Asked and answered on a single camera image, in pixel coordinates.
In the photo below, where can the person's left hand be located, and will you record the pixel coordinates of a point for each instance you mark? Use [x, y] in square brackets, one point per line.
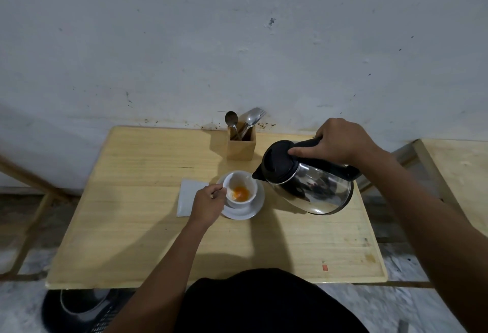
[206, 207]

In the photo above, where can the person's right hand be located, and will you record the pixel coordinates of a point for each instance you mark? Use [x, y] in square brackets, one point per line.
[339, 142]

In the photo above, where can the person's left fingers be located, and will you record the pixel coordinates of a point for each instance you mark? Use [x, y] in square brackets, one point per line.
[218, 188]

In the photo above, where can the person's right thumb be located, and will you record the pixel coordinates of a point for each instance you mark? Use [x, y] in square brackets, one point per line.
[305, 150]

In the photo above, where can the steel kettle with black lid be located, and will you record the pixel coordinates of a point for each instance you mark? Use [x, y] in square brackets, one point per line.
[312, 188]

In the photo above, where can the person's left forearm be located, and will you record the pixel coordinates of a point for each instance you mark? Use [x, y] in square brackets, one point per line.
[167, 279]

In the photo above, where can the person's right forearm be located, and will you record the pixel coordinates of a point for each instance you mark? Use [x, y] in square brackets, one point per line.
[430, 230]

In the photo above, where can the orange liquid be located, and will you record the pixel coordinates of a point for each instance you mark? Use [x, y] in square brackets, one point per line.
[241, 193]

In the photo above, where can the white cup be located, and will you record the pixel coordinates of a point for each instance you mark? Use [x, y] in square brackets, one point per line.
[244, 180]

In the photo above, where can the white paper napkin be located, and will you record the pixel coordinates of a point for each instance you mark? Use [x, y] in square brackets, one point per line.
[187, 195]

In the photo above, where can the white saucer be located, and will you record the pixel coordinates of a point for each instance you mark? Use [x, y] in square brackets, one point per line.
[255, 209]

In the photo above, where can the wooden cutlery holder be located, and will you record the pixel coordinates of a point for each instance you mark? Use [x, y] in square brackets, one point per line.
[241, 150]

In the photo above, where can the shiny metal fork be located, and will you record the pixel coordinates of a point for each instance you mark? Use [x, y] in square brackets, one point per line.
[261, 114]

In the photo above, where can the shiny metal spoon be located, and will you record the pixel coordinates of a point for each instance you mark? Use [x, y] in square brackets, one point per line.
[251, 118]

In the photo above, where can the dark metal spoon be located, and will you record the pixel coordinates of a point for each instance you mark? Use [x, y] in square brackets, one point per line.
[231, 118]

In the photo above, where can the person's black clothing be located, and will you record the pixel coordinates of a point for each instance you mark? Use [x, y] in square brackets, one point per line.
[267, 302]

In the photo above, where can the light wooden side table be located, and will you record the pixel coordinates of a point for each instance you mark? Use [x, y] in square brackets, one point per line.
[461, 176]

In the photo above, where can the wooden frame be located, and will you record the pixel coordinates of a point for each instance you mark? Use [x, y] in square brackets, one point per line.
[34, 199]

